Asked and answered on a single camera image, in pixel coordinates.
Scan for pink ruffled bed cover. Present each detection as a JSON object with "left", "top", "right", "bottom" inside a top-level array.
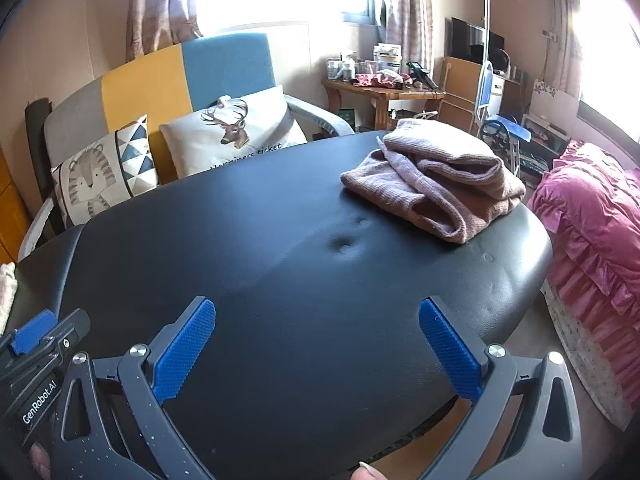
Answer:
[{"left": 527, "top": 140, "right": 640, "bottom": 406}]

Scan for wooden desk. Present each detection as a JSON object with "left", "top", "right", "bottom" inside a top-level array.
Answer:
[{"left": 321, "top": 77, "right": 446, "bottom": 131}]

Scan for pink patterned curtain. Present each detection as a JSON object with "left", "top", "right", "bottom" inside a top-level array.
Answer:
[
  {"left": 125, "top": 0, "right": 201, "bottom": 63},
  {"left": 377, "top": 0, "right": 433, "bottom": 53},
  {"left": 552, "top": 0, "right": 583, "bottom": 96}
]

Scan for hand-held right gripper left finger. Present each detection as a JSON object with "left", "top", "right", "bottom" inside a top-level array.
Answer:
[{"left": 50, "top": 296, "right": 217, "bottom": 480}]

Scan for white cloth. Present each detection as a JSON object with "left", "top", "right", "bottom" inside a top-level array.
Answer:
[{"left": 0, "top": 262, "right": 19, "bottom": 333}]

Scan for blue folding chair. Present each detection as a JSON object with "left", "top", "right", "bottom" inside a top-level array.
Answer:
[{"left": 475, "top": 62, "right": 531, "bottom": 161}]

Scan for black card terminal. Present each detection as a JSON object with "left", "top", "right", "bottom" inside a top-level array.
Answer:
[{"left": 405, "top": 61, "right": 435, "bottom": 88}]

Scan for red patterned cloth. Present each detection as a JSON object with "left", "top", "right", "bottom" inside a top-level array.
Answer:
[{"left": 356, "top": 72, "right": 413, "bottom": 89}]

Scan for deer print cushion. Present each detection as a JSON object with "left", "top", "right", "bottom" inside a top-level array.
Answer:
[{"left": 159, "top": 85, "right": 308, "bottom": 178}]

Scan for black television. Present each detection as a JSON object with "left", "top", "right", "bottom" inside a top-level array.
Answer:
[{"left": 451, "top": 16, "right": 506, "bottom": 66}]

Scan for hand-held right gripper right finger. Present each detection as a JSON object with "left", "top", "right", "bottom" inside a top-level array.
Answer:
[{"left": 417, "top": 296, "right": 583, "bottom": 480}]

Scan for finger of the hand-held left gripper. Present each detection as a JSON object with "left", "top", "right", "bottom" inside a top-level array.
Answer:
[
  {"left": 42, "top": 308, "right": 92, "bottom": 356},
  {"left": 0, "top": 310, "right": 57, "bottom": 357}
]

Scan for person's left hand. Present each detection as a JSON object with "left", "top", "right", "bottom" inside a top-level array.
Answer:
[{"left": 29, "top": 442, "right": 52, "bottom": 480}]

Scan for light wooden board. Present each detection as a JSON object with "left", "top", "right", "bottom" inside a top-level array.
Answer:
[{"left": 437, "top": 56, "right": 486, "bottom": 133}]

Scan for row of small jars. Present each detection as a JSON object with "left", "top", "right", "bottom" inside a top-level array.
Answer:
[{"left": 326, "top": 57, "right": 373, "bottom": 82}]

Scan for person's right hand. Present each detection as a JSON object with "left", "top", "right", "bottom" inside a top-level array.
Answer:
[{"left": 350, "top": 461, "right": 387, "bottom": 480}]

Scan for pink knitted sweater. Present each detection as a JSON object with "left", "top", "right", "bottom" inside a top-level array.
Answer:
[{"left": 340, "top": 117, "right": 527, "bottom": 245}]

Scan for white metal pole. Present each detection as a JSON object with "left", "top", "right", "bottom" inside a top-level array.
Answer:
[{"left": 479, "top": 0, "right": 494, "bottom": 126}]

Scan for white dotted bed skirt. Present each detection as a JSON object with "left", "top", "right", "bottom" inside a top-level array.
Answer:
[{"left": 542, "top": 285, "right": 636, "bottom": 431}]

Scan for grey yellow blue sofa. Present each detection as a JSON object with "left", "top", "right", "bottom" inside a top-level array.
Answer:
[{"left": 17, "top": 32, "right": 356, "bottom": 261}]

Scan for bright side window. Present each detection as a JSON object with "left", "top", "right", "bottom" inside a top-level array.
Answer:
[{"left": 570, "top": 0, "right": 640, "bottom": 116}]

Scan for white storage box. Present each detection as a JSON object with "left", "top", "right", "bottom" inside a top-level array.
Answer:
[{"left": 372, "top": 44, "right": 403, "bottom": 75}]

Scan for tiger print cushion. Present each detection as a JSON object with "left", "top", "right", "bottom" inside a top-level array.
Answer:
[{"left": 50, "top": 114, "right": 160, "bottom": 228}]

